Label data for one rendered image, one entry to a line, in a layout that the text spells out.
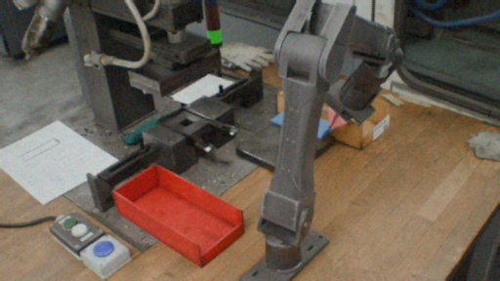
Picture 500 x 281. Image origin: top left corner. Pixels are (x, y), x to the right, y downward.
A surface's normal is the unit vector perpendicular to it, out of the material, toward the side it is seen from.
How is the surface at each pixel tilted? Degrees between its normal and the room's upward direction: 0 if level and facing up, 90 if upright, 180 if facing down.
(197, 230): 0
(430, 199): 0
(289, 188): 74
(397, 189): 0
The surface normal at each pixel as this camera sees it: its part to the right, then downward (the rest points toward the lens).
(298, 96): -0.58, 0.25
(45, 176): -0.06, -0.84
